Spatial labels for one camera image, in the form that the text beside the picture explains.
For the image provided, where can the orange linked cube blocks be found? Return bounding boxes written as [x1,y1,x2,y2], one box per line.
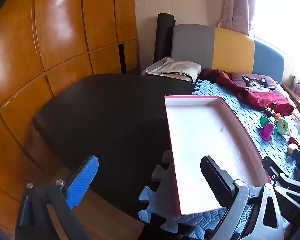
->
[275,113,281,120]

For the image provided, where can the green plastic cup holder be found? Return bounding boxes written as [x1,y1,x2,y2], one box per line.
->
[259,116,274,127]

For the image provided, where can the white green square bottle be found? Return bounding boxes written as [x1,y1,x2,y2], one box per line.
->
[275,117,291,135]

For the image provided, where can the wooden panel wardrobe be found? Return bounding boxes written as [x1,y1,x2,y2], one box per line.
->
[0,0,140,237]

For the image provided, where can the blue foam puzzle mat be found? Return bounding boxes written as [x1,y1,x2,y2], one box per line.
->
[138,81,300,239]

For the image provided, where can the black low table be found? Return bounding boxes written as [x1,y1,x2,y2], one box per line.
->
[33,74,194,205]

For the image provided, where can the brown mushroom wooden massager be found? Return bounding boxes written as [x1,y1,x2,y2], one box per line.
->
[263,102,277,118]

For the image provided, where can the wooden side shelf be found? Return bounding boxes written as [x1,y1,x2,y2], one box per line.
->
[282,83,300,112]

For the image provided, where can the black rolled yoga mat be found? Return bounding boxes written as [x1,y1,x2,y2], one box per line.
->
[153,13,175,63]

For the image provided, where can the dark red folded blanket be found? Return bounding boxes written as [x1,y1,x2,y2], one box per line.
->
[198,69,294,116]

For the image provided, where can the red metallic case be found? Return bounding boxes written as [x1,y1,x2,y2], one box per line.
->
[288,136,300,150]

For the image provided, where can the pink patterned curtain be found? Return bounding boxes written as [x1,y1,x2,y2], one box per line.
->
[218,0,255,36]

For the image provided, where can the purple box on shelf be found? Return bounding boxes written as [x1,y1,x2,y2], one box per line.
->
[292,76,300,97]

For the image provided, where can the grey yellow blue headboard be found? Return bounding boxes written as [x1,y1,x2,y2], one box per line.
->
[171,24,284,83]

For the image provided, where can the pink white shallow tray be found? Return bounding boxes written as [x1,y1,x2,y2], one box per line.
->
[165,95,270,215]

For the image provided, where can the beige canvas bag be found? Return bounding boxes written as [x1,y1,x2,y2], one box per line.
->
[141,57,202,83]

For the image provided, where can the purple perforated plastic toy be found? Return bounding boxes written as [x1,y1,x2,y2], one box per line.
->
[258,122,275,142]

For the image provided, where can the cream yellow egg shaped object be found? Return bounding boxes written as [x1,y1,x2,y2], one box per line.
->
[288,144,299,155]

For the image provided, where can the purple cat face pillow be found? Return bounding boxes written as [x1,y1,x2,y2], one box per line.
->
[231,73,289,99]

